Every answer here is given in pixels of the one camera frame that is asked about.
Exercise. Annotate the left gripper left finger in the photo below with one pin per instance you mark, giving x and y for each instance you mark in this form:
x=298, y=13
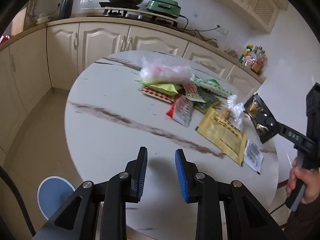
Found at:
x=77, y=217

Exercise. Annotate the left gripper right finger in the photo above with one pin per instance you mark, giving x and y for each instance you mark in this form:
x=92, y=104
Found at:
x=245, y=217

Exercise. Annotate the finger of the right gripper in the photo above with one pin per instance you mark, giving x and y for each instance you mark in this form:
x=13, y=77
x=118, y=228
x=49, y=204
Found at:
x=258, y=111
x=267, y=132

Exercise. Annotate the black gold snack wrapper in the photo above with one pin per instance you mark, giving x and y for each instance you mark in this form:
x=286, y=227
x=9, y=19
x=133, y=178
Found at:
x=261, y=118

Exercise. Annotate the clear plastic wrap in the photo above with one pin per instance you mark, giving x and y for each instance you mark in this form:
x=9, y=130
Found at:
x=237, y=110

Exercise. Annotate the small white sachet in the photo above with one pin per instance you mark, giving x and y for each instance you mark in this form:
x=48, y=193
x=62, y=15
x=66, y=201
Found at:
x=253, y=157

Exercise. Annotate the yellow gold large packet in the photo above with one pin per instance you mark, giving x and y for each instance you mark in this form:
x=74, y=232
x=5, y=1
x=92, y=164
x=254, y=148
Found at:
x=231, y=141

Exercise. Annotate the dark green packet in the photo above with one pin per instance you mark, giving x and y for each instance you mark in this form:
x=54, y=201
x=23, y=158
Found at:
x=210, y=100

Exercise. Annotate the green white checkered package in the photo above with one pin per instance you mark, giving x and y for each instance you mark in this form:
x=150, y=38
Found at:
x=212, y=86

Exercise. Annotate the red white checkered stick packet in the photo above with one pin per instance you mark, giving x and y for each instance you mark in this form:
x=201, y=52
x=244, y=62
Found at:
x=191, y=92

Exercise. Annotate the red silver packet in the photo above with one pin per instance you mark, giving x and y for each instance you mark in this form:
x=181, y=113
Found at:
x=180, y=110

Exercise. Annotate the yellow green packet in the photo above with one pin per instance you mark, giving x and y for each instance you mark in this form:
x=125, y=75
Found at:
x=165, y=88

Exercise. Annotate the red checkered sachet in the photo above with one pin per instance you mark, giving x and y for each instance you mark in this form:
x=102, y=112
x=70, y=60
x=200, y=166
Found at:
x=158, y=95

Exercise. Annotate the clear plastic bag red print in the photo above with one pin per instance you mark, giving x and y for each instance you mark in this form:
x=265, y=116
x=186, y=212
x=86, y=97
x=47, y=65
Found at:
x=156, y=71

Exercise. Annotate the blue trash bin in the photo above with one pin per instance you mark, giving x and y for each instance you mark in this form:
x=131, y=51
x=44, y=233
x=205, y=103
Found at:
x=52, y=193

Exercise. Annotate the cream lower kitchen cabinets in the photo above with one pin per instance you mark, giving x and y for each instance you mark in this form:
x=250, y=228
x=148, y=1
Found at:
x=54, y=54

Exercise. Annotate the person's right hand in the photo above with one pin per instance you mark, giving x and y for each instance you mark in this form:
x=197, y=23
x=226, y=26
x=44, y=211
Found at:
x=311, y=179

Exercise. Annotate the condiment bottles group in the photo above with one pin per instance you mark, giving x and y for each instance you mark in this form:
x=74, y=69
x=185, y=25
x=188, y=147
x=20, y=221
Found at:
x=253, y=57

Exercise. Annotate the green electric cooker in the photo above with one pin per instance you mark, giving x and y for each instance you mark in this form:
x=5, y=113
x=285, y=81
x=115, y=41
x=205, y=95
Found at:
x=169, y=8

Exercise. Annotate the gas stove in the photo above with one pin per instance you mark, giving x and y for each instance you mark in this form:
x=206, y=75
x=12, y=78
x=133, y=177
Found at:
x=134, y=13

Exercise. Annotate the white dishes stack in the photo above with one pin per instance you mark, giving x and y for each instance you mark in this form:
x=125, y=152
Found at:
x=43, y=18

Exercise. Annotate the black electric kettle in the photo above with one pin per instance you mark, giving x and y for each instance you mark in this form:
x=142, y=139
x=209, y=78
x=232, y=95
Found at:
x=66, y=9

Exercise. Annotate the wall power socket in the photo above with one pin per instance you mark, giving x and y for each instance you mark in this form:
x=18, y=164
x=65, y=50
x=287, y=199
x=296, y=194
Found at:
x=221, y=30

